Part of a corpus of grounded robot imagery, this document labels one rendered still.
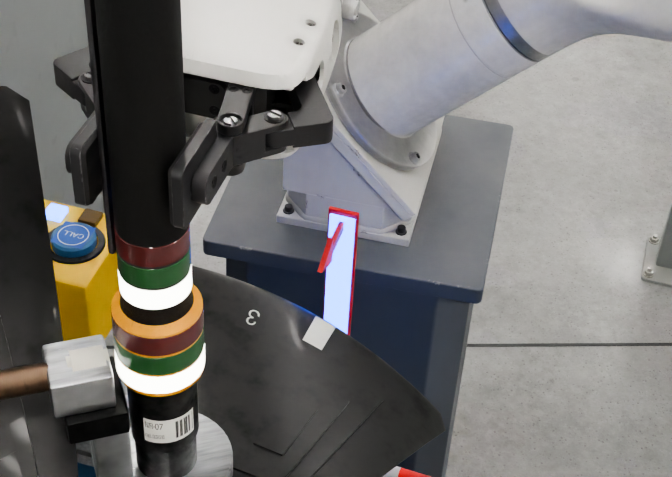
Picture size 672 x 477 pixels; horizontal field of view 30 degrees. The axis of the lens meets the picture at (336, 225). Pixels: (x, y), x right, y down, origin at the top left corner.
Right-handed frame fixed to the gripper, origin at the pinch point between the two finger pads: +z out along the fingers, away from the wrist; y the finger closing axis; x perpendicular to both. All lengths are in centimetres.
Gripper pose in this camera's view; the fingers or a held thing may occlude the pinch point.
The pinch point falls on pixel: (145, 163)
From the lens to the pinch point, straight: 54.7
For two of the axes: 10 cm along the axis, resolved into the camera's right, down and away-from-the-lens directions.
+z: -2.9, 6.1, -7.4
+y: -9.6, -2.2, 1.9
